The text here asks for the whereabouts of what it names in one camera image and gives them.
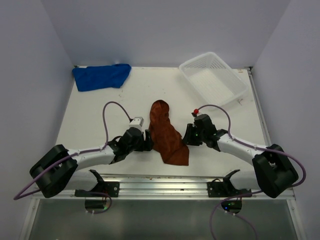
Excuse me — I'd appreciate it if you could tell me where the blue towel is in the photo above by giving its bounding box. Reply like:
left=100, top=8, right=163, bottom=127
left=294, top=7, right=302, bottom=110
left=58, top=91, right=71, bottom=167
left=72, top=63, right=132, bottom=92

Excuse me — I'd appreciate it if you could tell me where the brown orange towel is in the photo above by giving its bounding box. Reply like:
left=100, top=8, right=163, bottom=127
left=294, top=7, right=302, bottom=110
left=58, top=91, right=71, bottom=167
left=148, top=100, right=189, bottom=166

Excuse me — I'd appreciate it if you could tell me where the aluminium front rail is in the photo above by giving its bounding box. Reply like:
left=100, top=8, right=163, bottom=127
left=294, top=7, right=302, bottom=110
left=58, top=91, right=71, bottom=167
left=31, top=174, right=296, bottom=201

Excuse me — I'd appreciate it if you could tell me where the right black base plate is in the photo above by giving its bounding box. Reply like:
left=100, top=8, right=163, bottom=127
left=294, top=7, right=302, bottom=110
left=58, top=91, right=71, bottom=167
left=206, top=169, right=252, bottom=198

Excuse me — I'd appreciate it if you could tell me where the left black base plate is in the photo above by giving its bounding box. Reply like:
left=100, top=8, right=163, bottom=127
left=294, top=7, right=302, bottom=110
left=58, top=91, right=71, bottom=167
left=74, top=169, right=120, bottom=198

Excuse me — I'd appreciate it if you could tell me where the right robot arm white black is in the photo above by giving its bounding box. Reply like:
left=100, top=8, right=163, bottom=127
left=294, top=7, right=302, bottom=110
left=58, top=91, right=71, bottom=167
left=182, top=114, right=299, bottom=198

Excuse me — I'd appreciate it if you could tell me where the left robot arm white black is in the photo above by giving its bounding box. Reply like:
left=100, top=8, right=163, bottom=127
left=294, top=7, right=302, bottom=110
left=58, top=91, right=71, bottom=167
left=29, top=127, right=154, bottom=198

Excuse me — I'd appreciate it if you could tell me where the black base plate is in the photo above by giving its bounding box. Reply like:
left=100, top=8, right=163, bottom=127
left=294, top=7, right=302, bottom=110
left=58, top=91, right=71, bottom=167
left=206, top=169, right=252, bottom=198
left=74, top=169, right=120, bottom=198

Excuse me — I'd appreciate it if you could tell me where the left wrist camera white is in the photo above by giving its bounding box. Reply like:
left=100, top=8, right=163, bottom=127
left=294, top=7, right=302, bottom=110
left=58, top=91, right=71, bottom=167
left=129, top=117, right=144, bottom=131

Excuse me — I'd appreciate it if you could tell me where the white plastic basket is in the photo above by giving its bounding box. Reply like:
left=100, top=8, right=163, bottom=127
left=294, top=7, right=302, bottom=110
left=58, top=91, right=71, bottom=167
left=178, top=52, right=249, bottom=107

